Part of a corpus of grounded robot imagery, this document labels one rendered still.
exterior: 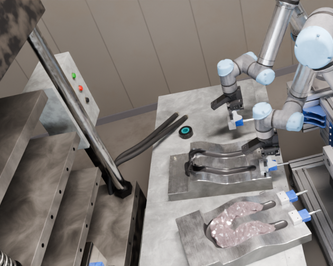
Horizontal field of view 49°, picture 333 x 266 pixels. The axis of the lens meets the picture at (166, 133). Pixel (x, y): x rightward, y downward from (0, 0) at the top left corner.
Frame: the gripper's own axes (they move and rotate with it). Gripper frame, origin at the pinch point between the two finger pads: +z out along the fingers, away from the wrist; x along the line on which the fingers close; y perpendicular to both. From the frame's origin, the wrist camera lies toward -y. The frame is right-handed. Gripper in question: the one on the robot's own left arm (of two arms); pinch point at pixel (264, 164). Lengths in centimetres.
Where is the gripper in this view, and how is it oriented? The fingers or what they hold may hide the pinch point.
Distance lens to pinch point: 178.5
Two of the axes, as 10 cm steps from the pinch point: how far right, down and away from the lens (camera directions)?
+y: 9.6, -1.6, -2.3
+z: 2.7, 7.0, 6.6
